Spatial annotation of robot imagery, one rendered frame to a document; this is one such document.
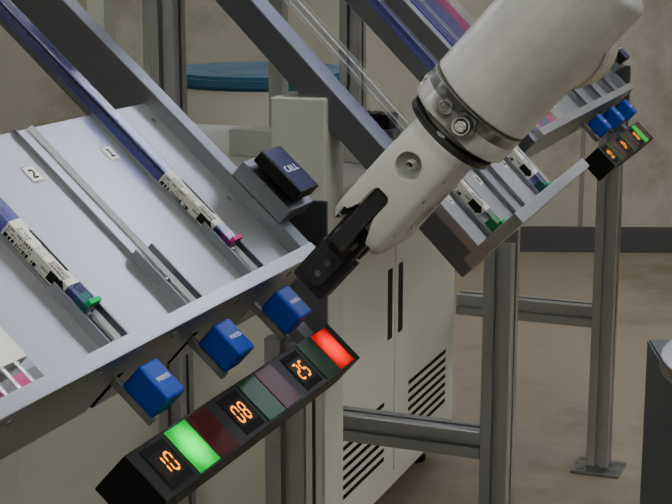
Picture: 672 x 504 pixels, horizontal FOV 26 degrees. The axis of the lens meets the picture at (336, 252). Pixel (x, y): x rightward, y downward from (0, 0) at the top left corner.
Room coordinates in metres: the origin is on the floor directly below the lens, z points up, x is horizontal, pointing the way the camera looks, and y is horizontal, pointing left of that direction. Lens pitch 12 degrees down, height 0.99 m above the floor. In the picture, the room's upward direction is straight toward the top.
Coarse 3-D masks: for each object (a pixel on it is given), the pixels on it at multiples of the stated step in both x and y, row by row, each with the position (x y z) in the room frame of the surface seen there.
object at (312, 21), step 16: (288, 0) 1.38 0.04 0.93; (304, 16) 1.38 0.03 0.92; (320, 32) 1.37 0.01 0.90; (336, 48) 1.37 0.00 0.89; (352, 64) 1.36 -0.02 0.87; (368, 80) 1.36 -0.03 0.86; (384, 96) 1.35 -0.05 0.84; (384, 112) 1.35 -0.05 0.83; (400, 112) 1.35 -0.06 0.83; (400, 128) 1.35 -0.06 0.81; (496, 224) 1.31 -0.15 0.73
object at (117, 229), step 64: (64, 128) 1.13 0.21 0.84; (0, 192) 1.00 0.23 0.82; (64, 192) 1.05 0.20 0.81; (128, 192) 1.12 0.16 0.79; (0, 256) 0.93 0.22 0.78; (64, 256) 0.98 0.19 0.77; (128, 256) 1.04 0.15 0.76; (192, 256) 1.10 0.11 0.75; (256, 256) 1.17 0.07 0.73; (0, 320) 0.88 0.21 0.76; (64, 320) 0.92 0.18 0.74; (128, 320) 0.97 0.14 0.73
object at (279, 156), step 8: (272, 152) 1.24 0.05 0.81; (280, 152) 1.25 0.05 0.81; (280, 160) 1.24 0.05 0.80; (288, 160) 1.25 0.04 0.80; (280, 168) 1.22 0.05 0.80; (288, 168) 1.23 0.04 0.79; (296, 168) 1.24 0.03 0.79; (288, 176) 1.22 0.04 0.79; (296, 176) 1.23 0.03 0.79; (304, 176) 1.24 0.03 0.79; (296, 184) 1.22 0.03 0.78; (304, 184) 1.23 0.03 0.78; (312, 184) 1.24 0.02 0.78
